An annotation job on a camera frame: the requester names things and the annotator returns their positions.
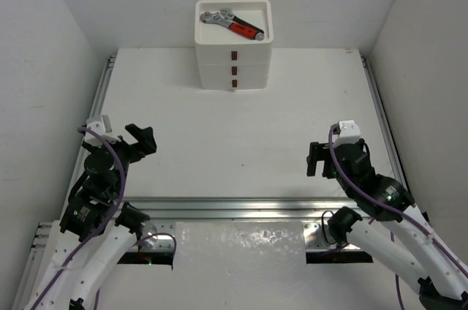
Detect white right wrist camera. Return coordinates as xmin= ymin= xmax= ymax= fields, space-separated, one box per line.
xmin=332 ymin=120 xmax=361 ymax=148

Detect white drawer cabinet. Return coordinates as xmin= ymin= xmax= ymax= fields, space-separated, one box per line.
xmin=195 ymin=0 xmax=273 ymax=91

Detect black handled adjustable wrench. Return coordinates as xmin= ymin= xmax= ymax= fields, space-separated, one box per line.
xmin=219 ymin=8 xmax=265 ymax=34

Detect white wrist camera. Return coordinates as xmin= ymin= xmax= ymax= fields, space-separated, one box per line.
xmin=84 ymin=115 xmax=115 ymax=146
xmin=332 ymin=120 xmax=361 ymax=148

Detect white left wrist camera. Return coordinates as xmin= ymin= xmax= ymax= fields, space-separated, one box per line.
xmin=84 ymin=115 xmax=115 ymax=146

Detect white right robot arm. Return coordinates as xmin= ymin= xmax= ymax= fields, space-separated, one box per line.
xmin=306 ymin=139 xmax=467 ymax=309

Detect aluminium frame rails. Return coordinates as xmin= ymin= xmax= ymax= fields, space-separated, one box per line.
xmin=10 ymin=50 xmax=436 ymax=310

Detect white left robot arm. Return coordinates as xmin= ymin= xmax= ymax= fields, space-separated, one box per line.
xmin=25 ymin=120 xmax=157 ymax=309

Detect white front cover board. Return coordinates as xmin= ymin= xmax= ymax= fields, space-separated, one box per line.
xmin=25 ymin=219 xmax=454 ymax=310

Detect red handled adjustable wrench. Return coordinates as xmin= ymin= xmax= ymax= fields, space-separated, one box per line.
xmin=200 ymin=11 xmax=265 ymax=41

